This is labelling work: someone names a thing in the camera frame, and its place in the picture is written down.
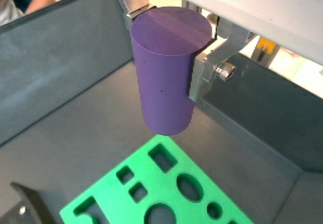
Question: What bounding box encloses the purple cylinder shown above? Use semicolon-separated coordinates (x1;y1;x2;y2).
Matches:
131;7;212;135

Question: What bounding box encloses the green shape sorter board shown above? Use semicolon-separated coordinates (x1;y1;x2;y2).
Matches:
58;135;253;224

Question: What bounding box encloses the grey bin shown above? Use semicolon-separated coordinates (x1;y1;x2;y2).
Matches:
0;0;323;224

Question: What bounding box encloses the yellow black object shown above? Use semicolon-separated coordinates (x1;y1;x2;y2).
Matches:
251;37;280;67

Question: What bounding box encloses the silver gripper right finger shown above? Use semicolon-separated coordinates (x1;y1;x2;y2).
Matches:
189;19;252;102

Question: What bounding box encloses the black bracket part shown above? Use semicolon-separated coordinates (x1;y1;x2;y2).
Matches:
0;182;57;224

